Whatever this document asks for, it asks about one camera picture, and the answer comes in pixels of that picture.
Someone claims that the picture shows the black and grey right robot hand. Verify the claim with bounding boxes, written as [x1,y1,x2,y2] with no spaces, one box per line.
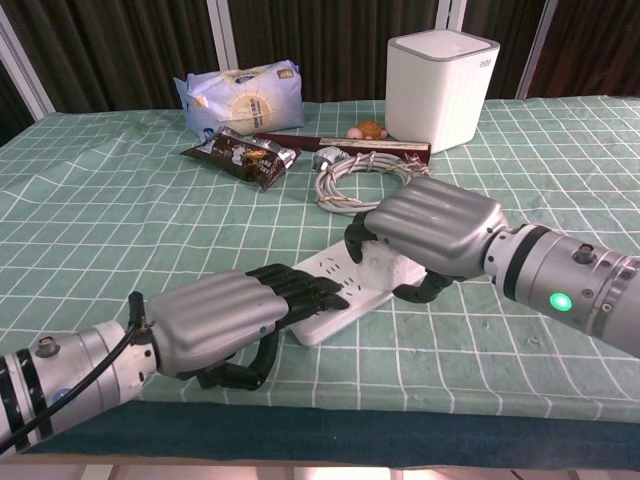
[343,178,507,305]

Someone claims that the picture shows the black and grey left robot hand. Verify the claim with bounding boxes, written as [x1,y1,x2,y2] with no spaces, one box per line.
[147,264,351,391]

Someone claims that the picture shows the white power strip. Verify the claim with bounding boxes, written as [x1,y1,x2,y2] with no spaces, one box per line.
[292,238,426,347]

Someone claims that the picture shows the dark red long box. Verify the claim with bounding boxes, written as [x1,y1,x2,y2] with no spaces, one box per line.
[252,132,432,165]

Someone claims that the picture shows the small turtle toy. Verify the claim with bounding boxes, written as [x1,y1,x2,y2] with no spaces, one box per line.
[348,119,389,140]

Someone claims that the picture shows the white square bin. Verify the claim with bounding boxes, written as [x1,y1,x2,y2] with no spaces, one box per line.
[385,29,501,155]

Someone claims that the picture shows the green checked tablecloth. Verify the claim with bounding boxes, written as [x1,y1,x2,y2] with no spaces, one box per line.
[0,94,640,459]

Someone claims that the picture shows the brown snack bag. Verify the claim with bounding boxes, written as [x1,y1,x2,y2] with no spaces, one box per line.
[180,127,301,192]

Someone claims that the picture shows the blue and white biscuit pack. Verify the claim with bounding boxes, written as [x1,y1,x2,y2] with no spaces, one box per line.
[173,59,306,139]

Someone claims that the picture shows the white cable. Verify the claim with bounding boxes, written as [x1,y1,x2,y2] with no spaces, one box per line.
[313,148,434,217]

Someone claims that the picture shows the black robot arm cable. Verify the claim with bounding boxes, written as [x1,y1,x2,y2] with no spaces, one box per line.
[0,290,151,451]

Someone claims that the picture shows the white partition frame post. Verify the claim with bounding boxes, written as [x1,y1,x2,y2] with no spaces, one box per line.
[0,19,54,120]
[514,0,552,99]
[207,0,237,76]

